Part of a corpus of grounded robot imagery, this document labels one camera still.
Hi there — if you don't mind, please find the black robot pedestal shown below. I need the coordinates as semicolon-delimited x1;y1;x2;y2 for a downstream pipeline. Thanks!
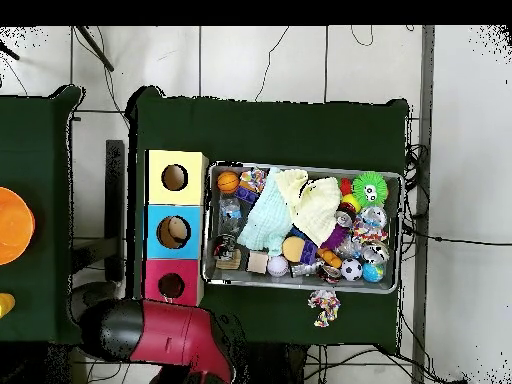
239;341;309;384

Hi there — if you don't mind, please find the cream yellow cloth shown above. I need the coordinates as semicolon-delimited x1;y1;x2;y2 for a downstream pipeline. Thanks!
274;168;343;247

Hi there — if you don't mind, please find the crushed black drink can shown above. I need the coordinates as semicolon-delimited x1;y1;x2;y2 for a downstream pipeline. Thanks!
212;233;240;259

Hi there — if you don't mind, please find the dark green table cloth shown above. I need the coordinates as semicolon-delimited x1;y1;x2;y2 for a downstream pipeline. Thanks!
0;84;93;345
124;85;410;355

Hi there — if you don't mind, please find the purple plastic toy block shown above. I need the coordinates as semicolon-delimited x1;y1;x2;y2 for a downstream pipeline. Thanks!
233;185;259;205

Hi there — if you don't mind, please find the grey floor cable cover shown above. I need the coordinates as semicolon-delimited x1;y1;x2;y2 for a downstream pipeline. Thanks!
411;25;436;384

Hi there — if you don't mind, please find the thin black floor cable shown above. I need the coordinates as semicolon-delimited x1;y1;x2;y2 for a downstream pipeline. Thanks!
254;25;290;103

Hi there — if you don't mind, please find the orange bowl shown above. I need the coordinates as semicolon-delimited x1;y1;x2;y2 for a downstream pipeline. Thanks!
0;186;36;266

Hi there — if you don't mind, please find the small toy soccer ball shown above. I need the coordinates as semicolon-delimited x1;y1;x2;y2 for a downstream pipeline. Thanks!
340;258;364;282

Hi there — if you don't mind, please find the black upright panel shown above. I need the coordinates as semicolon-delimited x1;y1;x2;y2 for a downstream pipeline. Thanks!
104;139;126;283

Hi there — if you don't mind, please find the orange toy basketball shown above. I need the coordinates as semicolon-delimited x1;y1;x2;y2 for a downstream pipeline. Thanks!
216;170;241;195

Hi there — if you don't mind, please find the colourful knotted rope toy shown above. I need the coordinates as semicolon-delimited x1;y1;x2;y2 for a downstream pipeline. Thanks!
307;289;342;328

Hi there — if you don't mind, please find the mint green cloth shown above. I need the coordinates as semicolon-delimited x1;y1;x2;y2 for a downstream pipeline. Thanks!
236;166;293;257

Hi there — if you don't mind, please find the shallow metal mesh bin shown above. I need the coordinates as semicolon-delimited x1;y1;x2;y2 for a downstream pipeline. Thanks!
201;160;404;295

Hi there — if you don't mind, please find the white toy baseball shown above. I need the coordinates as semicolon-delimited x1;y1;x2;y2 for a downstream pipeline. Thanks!
266;255;290;278

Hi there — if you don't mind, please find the crushed clear water bottle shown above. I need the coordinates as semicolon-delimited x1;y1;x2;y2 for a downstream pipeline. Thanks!
218;195;244;237

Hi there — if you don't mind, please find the green spiky ball with eyes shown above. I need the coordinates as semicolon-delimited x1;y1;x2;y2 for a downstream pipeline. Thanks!
351;170;390;208

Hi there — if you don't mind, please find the plain wooden cube block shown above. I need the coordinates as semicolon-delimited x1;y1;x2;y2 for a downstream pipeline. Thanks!
246;250;269;274

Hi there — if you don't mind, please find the black cable bundle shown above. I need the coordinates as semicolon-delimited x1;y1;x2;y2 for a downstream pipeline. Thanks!
403;143;431;193

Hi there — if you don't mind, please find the wooden box with three holes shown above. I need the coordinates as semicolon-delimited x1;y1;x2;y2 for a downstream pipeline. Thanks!
141;149;210;308

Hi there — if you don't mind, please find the black tripod leg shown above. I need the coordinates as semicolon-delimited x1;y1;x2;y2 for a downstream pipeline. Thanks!
0;41;20;61
75;25;115;73

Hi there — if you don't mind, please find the small yellow object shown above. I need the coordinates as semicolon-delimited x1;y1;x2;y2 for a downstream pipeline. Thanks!
0;292;16;319

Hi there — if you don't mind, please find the black cable with connector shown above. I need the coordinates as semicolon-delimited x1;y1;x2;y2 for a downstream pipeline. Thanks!
403;223;512;246

